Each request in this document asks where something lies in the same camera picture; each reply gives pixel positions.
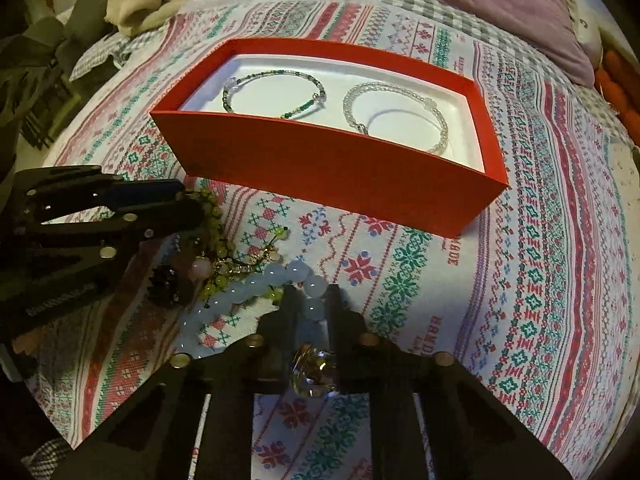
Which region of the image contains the dark purple bead bracelet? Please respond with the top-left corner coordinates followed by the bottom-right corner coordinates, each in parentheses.
top-left (146, 251), bottom-right (214, 309)

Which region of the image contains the gold crystal ring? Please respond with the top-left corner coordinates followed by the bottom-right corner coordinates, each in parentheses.
top-left (288, 342), bottom-right (342, 400)

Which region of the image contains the green bead bracelet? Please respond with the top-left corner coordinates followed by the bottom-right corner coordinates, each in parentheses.
top-left (186, 187), bottom-right (292, 306)

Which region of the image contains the pale blue bead bracelet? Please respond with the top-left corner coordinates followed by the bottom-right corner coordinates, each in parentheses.
top-left (177, 259), bottom-right (331, 356)

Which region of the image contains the red jewelry box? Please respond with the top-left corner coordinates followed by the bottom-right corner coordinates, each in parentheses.
top-left (151, 37), bottom-right (508, 237)

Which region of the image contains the patterned handmade cloth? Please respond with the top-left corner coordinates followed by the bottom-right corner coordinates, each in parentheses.
top-left (27, 0), bottom-right (639, 479)

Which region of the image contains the green beaded bangle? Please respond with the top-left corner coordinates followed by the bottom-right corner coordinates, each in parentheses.
top-left (220, 68), bottom-right (328, 120)

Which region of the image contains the orange plush toy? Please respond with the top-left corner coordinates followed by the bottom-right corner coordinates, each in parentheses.
top-left (594, 49), bottom-right (640, 145)

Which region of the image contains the clear beaded bracelet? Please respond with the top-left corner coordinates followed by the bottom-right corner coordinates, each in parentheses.
top-left (342, 80), bottom-right (450, 156)

